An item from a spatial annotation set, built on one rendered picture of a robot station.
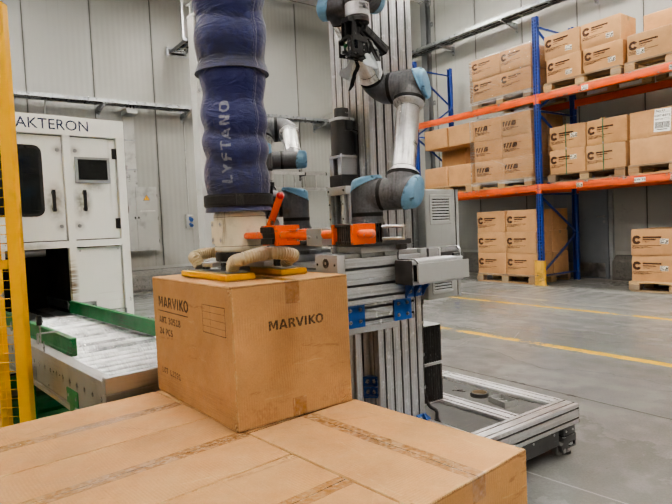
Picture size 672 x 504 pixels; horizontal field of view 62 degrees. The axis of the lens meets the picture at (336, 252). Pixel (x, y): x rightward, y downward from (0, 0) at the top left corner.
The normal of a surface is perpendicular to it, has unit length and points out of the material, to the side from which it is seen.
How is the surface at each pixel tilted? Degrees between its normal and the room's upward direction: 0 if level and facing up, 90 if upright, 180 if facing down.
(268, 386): 90
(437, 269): 90
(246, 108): 76
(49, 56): 90
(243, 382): 90
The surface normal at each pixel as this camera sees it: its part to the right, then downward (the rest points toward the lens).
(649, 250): -0.80, 0.08
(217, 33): -0.15, 0.15
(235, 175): 0.07, -0.21
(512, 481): 0.66, 0.00
